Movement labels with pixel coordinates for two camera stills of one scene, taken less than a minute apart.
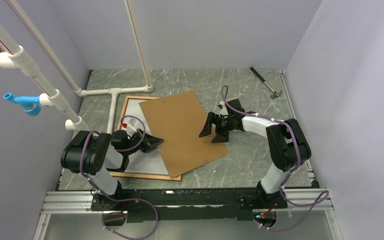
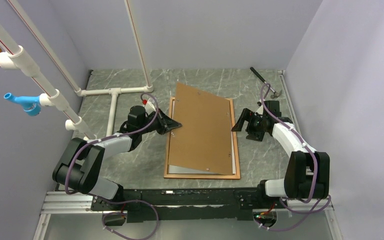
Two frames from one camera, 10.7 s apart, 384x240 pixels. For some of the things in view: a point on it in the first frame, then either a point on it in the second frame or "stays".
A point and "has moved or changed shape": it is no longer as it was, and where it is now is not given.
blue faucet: x=30 y=104 stays
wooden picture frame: x=136 y=175 to x=236 y=176
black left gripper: x=150 y=142 to x=166 y=124
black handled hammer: x=275 y=94 stays
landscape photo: x=144 y=163 to x=173 y=107
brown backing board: x=178 y=119 has moved or changed shape
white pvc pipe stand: x=17 y=57 stays
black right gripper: x=220 y=137 to x=247 y=115
